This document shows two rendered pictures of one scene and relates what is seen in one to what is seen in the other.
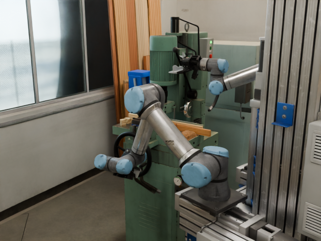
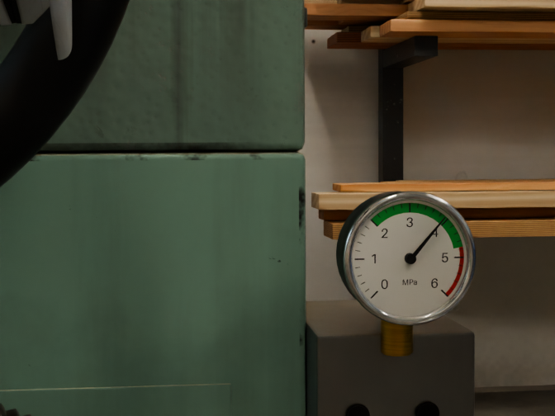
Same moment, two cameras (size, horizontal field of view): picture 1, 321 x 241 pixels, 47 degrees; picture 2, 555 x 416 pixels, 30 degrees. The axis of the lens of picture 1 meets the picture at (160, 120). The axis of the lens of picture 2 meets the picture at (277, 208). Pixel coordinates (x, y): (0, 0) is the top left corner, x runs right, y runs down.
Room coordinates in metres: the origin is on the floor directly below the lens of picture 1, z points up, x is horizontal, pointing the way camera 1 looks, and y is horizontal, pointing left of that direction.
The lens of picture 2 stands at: (1.74, 0.25, 0.71)
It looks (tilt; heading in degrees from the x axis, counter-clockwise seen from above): 3 degrees down; 320
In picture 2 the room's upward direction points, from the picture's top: straight up
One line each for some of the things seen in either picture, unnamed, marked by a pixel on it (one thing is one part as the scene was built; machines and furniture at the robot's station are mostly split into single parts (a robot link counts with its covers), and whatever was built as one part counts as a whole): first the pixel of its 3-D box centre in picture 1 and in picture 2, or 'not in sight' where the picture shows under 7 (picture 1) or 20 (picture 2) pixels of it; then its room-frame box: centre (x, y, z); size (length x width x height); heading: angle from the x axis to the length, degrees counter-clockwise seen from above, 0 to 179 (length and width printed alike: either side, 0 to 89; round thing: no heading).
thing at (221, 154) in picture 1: (214, 161); not in sight; (1.57, -0.25, 0.98); 0.13 x 0.12 x 0.14; 145
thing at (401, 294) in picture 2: (179, 181); (401, 274); (2.08, -0.11, 0.65); 0.06 x 0.04 x 0.08; 56
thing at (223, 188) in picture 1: (214, 184); not in sight; (1.58, -0.25, 0.87); 0.15 x 0.15 x 0.10
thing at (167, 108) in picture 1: (165, 108); not in sight; (2.42, -0.03, 1.03); 0.14 x 0.07 x 0.09; 146
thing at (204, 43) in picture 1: (206, 49); not in sight; (2.59, -0.32, 1.40); 0.10 x 0.06 x 0.16; 146
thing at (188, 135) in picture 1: (186, 134); not in sight; (2.20, -0.16, 0.92); 0.14 x 0.09 x 0.04; 146
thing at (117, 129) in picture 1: (152, 135); not in sight; (2.32, 0.05, 0.87); 0.61 x 0.30 x 0.06; 56
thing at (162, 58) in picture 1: (163, 60); not in sight; (2.40, -0.02, 1.35); 0.18 x 0.18 x 0.31
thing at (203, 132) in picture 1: (174, 126); not in sight; (2.35, -0.09, 0.92); 0.54 x 0.02 x 0.04; 56
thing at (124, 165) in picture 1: (122, 164); not in sight; (1.75, 0.19, 0.90); 0.11 x 0.11 x 0.08; 55
